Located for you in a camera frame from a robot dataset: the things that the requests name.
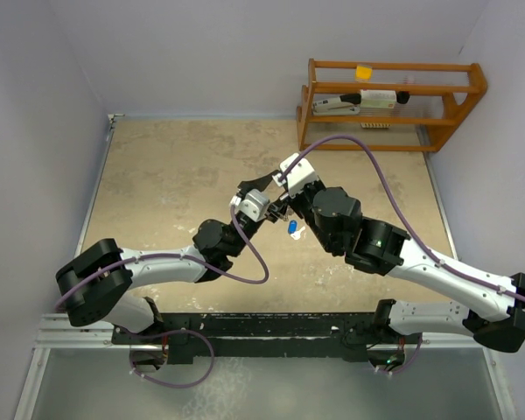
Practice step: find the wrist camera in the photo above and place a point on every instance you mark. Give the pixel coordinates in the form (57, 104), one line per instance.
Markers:
(301, 174)
(254, 204)

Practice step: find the white stapler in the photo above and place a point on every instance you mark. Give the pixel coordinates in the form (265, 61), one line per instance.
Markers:
(343, 105)

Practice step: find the yellow sticky note block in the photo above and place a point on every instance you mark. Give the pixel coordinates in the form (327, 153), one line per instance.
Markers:
(363, 73)

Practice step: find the black mounting base rail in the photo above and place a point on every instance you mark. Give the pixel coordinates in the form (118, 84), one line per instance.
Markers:
(350, 336)

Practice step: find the small comb binding piece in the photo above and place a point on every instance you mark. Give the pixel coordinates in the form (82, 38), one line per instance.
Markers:
(375, 126)

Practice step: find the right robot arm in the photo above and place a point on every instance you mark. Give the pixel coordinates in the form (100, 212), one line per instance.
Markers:
(487, 307)

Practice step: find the small black object on shelf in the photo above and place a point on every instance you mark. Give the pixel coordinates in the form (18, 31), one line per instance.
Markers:
(402, 97)

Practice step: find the bunch of metal keys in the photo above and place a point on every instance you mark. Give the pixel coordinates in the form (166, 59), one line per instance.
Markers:
(278, 210)

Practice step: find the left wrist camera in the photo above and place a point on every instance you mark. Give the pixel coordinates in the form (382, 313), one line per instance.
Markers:
(254, 204)

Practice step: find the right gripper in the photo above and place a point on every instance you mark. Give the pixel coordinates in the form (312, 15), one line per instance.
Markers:
(296, 199)

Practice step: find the blue key tag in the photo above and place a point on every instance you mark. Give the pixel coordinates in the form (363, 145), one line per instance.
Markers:
(292, 227)

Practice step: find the silver key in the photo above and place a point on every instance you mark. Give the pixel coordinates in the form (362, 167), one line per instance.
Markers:
(297, 234)

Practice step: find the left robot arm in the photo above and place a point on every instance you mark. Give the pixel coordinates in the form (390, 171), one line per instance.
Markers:
(96, 285)

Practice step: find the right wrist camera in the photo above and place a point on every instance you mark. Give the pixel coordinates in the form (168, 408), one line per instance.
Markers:
(301, 174)

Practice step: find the wooden shelf rack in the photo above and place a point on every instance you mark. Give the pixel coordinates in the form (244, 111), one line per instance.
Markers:
(442, 96)

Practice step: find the white green box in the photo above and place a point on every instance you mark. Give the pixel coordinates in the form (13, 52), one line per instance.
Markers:
(377, 99)

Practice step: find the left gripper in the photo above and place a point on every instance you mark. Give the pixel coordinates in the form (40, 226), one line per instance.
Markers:
(258, 185)

